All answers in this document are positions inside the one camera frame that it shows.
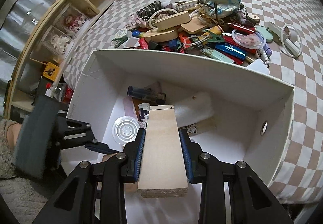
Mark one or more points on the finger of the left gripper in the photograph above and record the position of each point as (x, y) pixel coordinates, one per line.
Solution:
(101, 148)

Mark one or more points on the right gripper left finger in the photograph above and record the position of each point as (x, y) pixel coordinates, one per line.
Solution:
(94, 193)

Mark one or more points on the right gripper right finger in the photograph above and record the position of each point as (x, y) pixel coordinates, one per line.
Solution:
(250, 199)

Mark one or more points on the long wooden block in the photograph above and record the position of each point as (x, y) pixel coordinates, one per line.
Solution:
(162, 171)

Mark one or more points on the clear round plastic lid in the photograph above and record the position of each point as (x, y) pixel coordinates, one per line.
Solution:
(125, 129)

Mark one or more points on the plastic bottle red cap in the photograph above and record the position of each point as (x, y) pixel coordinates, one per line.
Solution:
(61, 92)

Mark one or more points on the small printed can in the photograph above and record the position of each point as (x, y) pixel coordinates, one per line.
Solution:
(143, 114)

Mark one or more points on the dark blue tube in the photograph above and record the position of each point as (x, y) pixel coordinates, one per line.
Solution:
(158, 98)

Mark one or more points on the wooden shelf unit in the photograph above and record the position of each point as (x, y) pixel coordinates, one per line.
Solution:
(36, 35)

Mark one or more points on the white storage box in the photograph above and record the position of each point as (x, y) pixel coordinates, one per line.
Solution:
(253, 114)

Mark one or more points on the frosted bottle orange cap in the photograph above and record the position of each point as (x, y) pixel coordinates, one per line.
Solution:
(193, 109)

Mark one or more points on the green clip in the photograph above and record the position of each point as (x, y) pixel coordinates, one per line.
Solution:
(117, 42)

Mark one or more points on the white round tape measure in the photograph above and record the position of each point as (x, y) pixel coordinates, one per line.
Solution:
(121, 33)

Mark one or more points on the white power bank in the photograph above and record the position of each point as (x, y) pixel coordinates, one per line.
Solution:
(259, 66)

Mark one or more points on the brown hair claw clip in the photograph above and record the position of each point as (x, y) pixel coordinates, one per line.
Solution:
(148, 10)

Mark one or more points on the white pen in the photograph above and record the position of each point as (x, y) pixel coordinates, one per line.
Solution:
(263, 56)

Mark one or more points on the blue lighter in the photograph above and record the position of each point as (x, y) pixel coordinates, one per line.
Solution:
(231, 50)

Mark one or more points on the green round compact mirror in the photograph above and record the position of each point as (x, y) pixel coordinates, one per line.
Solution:
(265, 33)

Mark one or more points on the floral fabric pouch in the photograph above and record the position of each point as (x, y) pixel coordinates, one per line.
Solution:
(220, 8)

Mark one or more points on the checkered bed sheet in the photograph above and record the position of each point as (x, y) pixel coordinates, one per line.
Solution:
(299, 176)

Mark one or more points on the wooden block with cord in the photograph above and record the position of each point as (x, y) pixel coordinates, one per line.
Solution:
(169, 21)

